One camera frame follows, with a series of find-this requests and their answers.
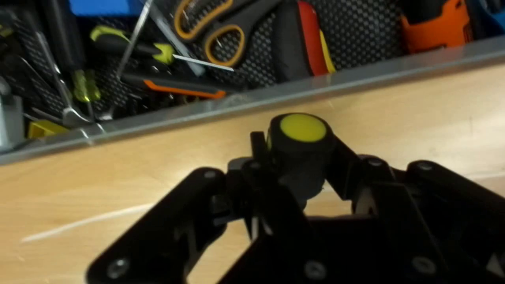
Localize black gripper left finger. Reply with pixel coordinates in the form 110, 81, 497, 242
85, 131, 312, 284

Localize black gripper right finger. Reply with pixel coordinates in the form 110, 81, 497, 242
326, 131, 505, 284

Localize black screwdriver yellow cap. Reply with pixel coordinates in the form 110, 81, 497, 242
266, 111, 339, 206

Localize steel tool drawer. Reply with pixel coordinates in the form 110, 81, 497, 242
0, 0, 505, 168

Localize steel tool cabinet wooden top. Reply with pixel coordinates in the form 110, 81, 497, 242
0, 62, 505, 284

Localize black orange utility knife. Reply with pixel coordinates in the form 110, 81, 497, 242
118, 70, 228, 103

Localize small yellow item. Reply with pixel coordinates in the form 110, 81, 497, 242
25, 119, 70, 143

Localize silver wrench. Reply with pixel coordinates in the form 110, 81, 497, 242
29, 30, 115, 130

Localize orange black power tool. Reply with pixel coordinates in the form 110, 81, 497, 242
397, 0, 476, 56

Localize thin silver metal rod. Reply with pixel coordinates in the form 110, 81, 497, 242
113, 0, 156, 83

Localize blue plastic item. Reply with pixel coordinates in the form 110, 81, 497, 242
66, 0, 145, 19

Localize yellow green handled screwdriver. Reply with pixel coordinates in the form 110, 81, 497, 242
86, 24, 236, 75

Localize orange black handled scissors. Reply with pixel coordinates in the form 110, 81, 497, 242
171, 0, 288, 70

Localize red yellow handled tool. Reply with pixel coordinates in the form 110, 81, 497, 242
276, 0, 339, 83

